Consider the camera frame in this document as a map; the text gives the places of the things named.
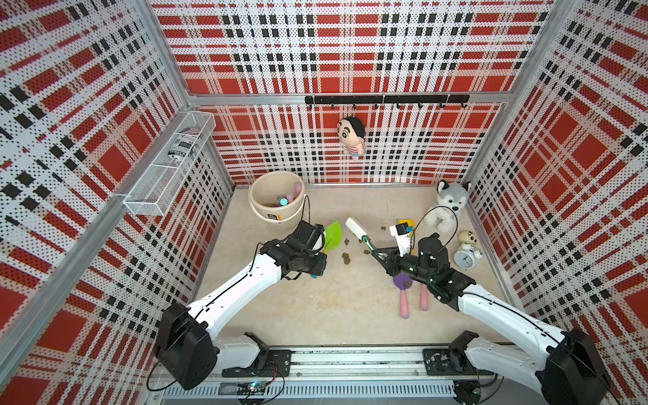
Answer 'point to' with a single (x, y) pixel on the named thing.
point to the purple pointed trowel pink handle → (403, 281)
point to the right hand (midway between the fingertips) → (377, 252)
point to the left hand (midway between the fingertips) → (323, 263)
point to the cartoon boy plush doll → (351, 133)
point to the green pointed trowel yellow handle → (332, 237)
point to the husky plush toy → (450, 198)
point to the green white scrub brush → (352, 224)
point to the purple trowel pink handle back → (298, 186)
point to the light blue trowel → (283, 202)
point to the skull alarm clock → (468, 251)
